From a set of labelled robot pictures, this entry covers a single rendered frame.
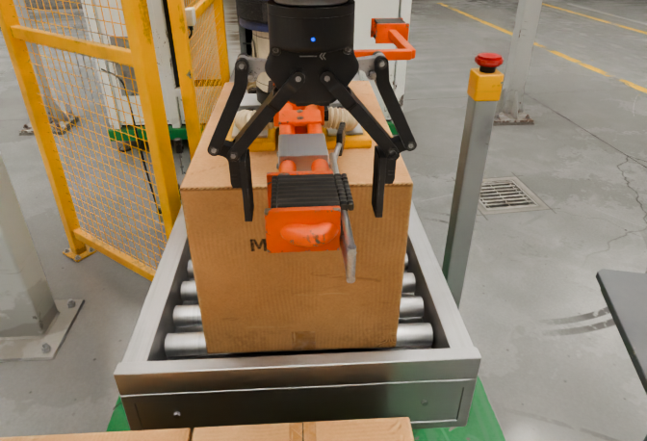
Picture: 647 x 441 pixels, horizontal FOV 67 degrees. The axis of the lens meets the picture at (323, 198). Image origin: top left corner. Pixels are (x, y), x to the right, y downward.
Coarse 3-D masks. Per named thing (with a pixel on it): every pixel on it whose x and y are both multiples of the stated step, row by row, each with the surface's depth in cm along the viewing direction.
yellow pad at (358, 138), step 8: (328, 128) 99; (360, 128) 99; (328, 136) 97; (352, 136) 97; (360, 136) 97; (368, 136) 97; (328, 144) 95; (352, 144) 96; (360, 144) 96; (368, 144) 96
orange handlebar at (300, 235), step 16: (400, 48) 115; (288, 112) 73; (304, 112) 73; (320, 112) 73; (288, 128) 68; (304, 128) 74; (320, 128) 69; (288, 160) 60; (320, 160) 60; (288, 224) 47; (304, 224) 47; (320, 224) 47; (288, 240) 47; (304, 240) 47; (320, 240) 47
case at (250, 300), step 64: (384, 128) 105; (192, 192) 83; (256, 192) 83; (384, 192) 85; (192, 256) 90; (256, 256) 90; (320, 256) 91; (384, 256) 92; (256, 320) 98; (320, 320) 99; (384, 320) 100
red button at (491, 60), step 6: (480, 54) 125; (486, 54) 125; (492, 54) 125; (498, 54) 125; (480, 60) 123; (486, 60) 122; (492, 60) 122; (498, 60) 122; (480, 66) 125; (486, 66) 124; (492, 66) 123; (486, 72) 125; (492, 72) 125
